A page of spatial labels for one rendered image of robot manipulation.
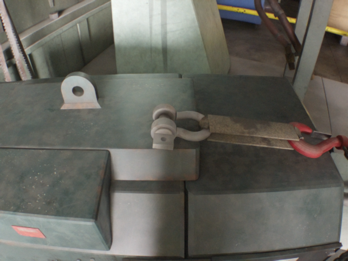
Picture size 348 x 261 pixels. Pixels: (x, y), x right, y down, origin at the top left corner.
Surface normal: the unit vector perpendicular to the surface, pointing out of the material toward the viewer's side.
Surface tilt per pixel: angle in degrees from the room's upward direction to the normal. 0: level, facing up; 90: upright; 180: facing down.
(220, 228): 45
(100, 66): 0
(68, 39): 90
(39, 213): 0
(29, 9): 90
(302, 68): 90
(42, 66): 90
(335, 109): 0
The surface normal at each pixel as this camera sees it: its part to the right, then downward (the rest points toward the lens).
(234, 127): 0.15, -0.73
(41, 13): 0.95, 0.23
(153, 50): -0.32, 0.64
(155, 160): 0.03, 0.02
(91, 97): 0.02, 0.68
